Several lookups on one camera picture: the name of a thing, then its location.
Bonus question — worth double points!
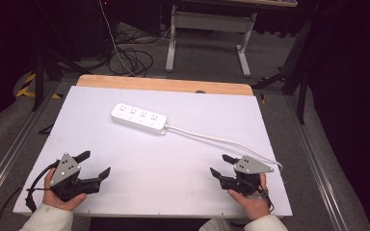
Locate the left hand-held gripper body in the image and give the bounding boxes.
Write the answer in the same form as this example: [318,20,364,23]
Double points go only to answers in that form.
[49,152,102,203]

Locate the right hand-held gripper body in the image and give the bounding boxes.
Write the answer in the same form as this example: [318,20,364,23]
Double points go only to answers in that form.
[220,154,275,197]

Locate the white power strip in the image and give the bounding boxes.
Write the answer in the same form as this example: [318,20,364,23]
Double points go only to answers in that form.
[110,102,169,136]

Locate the person's left hand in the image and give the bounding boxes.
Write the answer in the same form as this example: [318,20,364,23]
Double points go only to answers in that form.
[41,167,88,213]

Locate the person's right hand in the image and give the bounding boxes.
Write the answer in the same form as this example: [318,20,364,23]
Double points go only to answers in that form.
[226,172,273,222]

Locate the person's white garment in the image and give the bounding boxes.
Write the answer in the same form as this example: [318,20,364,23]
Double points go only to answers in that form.
[198,218,236,231]

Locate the white board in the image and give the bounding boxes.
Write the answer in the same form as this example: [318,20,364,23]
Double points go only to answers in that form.
[12,85,294,219]

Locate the black tripod stand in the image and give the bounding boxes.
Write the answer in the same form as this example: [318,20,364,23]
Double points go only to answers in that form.
[31,0,93,113]

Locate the black metal stand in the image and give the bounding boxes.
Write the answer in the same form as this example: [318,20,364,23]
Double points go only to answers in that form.
[251,18,316,125]

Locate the yellow black floor tape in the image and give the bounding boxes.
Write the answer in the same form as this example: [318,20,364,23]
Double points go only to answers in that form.
[15,72,63,100]

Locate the wooden table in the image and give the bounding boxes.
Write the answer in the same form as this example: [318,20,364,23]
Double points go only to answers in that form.
[75,74,255,97]

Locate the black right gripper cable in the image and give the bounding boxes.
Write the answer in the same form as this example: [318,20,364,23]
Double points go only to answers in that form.
[237,177,276,214]

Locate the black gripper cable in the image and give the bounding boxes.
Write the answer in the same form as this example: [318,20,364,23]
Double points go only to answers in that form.
[0,160,61,231]
[237,177,276,214]

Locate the white power strip cable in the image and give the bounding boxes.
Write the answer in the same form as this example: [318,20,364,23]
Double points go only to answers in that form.
[165,124,284,173]

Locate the small black bracket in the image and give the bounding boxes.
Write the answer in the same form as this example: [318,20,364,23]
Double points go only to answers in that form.
[38,122,55,136]

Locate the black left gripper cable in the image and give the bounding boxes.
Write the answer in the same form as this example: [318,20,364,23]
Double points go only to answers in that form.
[0,160,61,231]

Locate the aluminium floor rail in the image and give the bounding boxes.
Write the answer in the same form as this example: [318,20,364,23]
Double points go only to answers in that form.
[284,95,347,231]
[0,80,61,207]

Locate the tangle of black floor cables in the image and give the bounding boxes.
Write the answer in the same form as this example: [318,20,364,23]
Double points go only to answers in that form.
[107,29,155,78]

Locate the thin white floor cable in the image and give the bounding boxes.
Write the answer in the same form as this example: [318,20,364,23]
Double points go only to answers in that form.
[97,0,172,77]

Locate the white metal desk frame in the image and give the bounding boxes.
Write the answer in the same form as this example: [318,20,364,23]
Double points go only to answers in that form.
[165,0,299,78]

